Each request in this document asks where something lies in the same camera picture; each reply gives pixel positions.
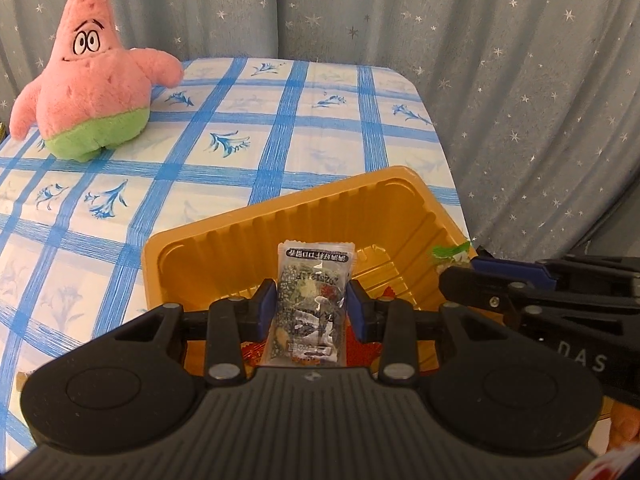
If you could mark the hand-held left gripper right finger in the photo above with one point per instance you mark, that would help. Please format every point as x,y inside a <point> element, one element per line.
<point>356,310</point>

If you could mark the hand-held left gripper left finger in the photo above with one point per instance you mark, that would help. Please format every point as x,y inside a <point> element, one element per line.
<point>265,307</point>

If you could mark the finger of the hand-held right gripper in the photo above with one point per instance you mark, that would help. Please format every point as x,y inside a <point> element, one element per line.
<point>475,287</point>
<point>510,269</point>

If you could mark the green snack packet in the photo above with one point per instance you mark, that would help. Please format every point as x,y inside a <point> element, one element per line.
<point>450,251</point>

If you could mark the clear mixed nut packet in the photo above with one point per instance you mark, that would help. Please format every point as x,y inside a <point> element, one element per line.
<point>310,305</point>

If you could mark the red snack packet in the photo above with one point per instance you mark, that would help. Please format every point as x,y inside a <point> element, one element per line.
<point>362,355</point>

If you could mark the orange plastic tray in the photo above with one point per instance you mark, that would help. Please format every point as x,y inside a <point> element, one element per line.
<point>225,240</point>

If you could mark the person's right hand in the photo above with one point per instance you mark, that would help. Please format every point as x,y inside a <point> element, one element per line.
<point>626,425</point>

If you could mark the red and white packet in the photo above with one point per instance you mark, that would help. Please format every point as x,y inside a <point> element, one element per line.
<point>607,467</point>

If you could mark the blue checked tablecloth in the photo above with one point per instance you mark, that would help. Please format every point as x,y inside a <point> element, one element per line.
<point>300,125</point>

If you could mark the grey star-print curtain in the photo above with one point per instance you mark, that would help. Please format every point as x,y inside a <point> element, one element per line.
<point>500,35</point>

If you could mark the pink starfish plush toy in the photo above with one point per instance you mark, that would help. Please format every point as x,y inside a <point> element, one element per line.
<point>95,95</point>

